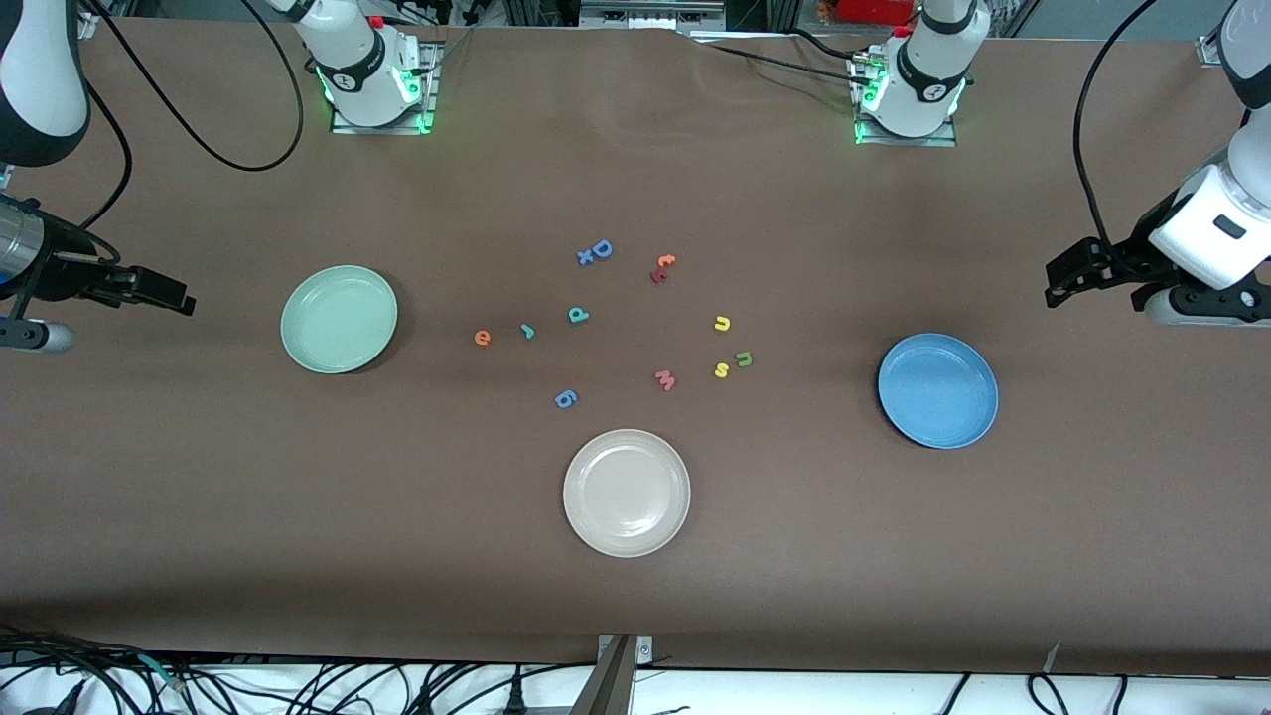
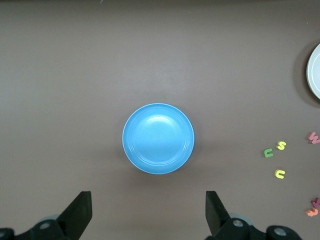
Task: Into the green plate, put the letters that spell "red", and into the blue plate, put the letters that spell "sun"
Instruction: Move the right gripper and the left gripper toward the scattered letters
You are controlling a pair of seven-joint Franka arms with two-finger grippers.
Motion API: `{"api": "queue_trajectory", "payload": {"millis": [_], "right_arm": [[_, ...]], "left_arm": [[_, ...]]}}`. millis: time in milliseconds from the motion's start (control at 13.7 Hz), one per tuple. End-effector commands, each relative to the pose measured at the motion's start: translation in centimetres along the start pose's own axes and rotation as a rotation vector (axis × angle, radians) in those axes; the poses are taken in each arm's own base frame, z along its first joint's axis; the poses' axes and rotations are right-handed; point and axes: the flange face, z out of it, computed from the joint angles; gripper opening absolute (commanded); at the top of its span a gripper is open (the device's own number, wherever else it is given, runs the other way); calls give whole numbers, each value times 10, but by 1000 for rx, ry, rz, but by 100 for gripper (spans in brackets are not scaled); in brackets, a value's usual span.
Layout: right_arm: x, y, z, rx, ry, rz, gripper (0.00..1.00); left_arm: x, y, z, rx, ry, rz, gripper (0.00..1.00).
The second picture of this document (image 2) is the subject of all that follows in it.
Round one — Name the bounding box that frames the blue plate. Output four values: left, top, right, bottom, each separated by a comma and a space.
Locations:
121, 102, 195, 175

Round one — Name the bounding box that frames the beige plate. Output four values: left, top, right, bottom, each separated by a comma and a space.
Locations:
306, 42, 320, 100

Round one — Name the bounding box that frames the brown table cover sheet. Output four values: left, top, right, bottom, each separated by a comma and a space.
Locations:
0, 0, 320, 240

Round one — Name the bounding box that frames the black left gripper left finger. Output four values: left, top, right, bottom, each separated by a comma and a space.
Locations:
0, 191, 93, 240

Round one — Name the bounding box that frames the pink foam letter w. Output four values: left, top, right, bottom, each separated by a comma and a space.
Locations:
307, 131, 320, 145

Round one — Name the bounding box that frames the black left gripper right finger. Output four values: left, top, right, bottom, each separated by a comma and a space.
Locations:
205, 191, 301, 240

